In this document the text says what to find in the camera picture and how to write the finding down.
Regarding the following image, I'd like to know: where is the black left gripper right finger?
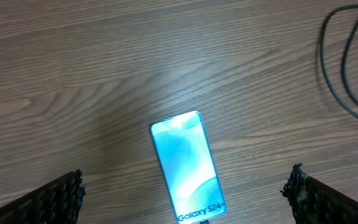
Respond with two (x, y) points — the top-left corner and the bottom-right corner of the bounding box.
(281, 163), (358, 224)

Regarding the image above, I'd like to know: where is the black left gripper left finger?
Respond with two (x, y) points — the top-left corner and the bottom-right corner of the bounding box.
(0, 169), (86, 224)

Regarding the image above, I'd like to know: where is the blue Galaxy smartphone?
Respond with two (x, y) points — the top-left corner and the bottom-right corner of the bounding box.
(150, 111), (227, 224)

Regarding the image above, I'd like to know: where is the black charger cable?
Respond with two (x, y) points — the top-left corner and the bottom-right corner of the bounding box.
(318, 2), (358, 131)

